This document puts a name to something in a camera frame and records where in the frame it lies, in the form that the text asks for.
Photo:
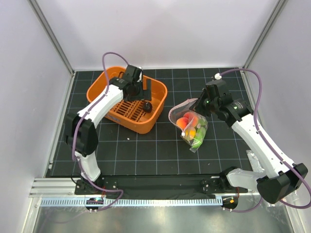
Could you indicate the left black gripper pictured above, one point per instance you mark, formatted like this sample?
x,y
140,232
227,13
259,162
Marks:
x,y
144,95

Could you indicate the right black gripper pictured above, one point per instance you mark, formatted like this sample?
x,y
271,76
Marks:
x,y
198,106

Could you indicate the peach toy fruit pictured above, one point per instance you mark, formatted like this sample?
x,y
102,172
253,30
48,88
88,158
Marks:
x,y
189,119

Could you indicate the pink dotted zip bag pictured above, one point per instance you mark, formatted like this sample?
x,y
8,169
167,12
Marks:
x,y
178,111

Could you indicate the dark purple toy fruit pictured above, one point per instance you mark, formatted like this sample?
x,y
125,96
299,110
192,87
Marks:
x,y
147,107

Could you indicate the small green toy vegetable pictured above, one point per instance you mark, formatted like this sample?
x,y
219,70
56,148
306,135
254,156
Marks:
x,y
202,123

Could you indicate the orange plastic basket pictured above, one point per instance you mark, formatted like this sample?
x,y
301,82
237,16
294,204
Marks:
x,y
131,114

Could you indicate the long green toy vegetable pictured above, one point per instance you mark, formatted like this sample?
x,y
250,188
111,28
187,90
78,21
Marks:
x,y
198,139

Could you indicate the yellow orange toy fruit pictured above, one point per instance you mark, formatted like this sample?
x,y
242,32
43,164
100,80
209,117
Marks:
x,y
190,133

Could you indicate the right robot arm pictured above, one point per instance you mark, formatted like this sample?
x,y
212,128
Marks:
x,y
281,175

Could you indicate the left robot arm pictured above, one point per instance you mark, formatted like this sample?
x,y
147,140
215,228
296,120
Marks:
x,y
80,128

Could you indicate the black base bar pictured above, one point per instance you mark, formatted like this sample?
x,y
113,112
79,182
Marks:
x,y
160,187

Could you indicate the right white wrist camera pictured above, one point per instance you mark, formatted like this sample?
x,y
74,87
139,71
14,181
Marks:
x,y
217,76

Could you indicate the white slotted cable duct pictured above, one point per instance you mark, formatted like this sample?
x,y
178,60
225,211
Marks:
x,y
96,201

